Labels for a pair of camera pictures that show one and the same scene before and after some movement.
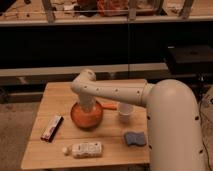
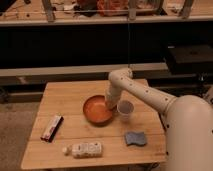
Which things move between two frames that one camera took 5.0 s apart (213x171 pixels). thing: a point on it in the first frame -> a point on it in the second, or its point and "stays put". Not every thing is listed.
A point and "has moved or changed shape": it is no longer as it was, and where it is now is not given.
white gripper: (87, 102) -> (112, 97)
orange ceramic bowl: (87, 120) has moved or changed shape
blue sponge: (134, 138) stays put
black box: (189, 59) stays put
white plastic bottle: (82, 150) stays put
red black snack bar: (52, 129) stays put
